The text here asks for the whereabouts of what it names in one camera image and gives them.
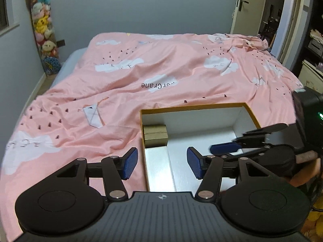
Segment hanging plush toy organizer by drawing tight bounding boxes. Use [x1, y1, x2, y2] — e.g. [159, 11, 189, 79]
[26, 0, 61, 76]

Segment right hand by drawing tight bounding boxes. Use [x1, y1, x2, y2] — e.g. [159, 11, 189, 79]
[289, 151, 321, 187]

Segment orange cardboard storage box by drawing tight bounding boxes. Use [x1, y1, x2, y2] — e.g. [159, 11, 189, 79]
[140, 103, 261, 193]

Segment dark storage shelf unit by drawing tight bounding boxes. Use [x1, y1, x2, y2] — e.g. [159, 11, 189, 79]
[291, 0, 322, 92]

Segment pink cloud-print duvet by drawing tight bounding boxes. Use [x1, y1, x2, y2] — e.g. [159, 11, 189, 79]
[1, 33, 302, 241]

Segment black wall outlet plate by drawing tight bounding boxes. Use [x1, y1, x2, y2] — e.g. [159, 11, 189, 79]
[56, 39, 66, 48]

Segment white bedroom door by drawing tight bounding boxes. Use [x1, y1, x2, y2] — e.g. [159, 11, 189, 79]
[231, 0, 265, 36]

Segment small gold gift box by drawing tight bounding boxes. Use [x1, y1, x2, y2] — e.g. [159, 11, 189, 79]
[143, 125, 169, 148]

